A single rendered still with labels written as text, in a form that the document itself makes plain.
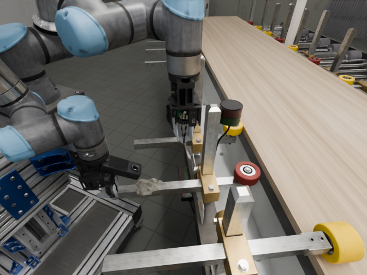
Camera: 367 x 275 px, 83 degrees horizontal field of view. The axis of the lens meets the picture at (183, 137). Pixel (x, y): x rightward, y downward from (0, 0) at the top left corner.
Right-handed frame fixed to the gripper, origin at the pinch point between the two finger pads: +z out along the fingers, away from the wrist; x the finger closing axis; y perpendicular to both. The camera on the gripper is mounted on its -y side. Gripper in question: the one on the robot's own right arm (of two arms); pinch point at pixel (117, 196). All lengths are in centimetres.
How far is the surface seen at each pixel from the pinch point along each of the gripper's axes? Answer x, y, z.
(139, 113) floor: -178, 15, 83
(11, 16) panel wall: -377, 227, 6
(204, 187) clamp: 2.8, -28.1, -4.5
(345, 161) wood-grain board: -1, -77, -7
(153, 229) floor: -29, -4, 83
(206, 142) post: -2.2, -28.6, -19.0
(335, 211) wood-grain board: 16, -61, -7
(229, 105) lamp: -3.5, -34.0, -30.0
